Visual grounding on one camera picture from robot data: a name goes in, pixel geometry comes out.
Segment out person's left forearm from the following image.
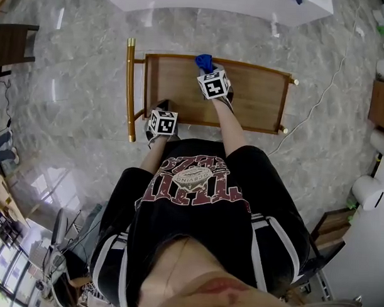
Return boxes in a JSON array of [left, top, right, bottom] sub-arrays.
[[138, 134, 168, 176]]

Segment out blue cloth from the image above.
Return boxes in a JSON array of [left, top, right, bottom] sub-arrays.
[[194, 53, 219, 77]]

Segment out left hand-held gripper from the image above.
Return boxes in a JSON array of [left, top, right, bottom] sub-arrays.
[[143, 98, 182, 147]]

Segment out person's right forearm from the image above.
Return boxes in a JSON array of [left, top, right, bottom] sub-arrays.
[[209, 98, 249, 159]]

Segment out dark wooden stool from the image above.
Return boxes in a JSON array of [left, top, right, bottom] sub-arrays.
[[0, 23, 41, 79]]

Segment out white cable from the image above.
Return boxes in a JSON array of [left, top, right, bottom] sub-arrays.
[[266, 0, 362, 160]]

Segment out cardboard cutout pieces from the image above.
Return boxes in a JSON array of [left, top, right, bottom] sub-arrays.
[[0, 170, 29, 227]]

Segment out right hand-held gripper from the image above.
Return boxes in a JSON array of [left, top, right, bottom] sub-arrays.
[[195, 67, 236, 112]]

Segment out dark wooden box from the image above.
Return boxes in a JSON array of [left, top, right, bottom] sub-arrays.
[[310, 207, 356, 251]]

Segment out thin black cable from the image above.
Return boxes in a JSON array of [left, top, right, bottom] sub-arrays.
[[0, 79, 15, 135]]

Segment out white bathtub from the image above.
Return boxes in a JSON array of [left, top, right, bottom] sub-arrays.
[[94, 0, 335, 29]]

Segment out person's neck and chin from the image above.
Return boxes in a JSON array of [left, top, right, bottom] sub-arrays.
[[138, 235, 290, 307]]

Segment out person's black printed shirt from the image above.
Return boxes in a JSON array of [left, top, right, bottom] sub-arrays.
[[88, 135, 321, 307]]

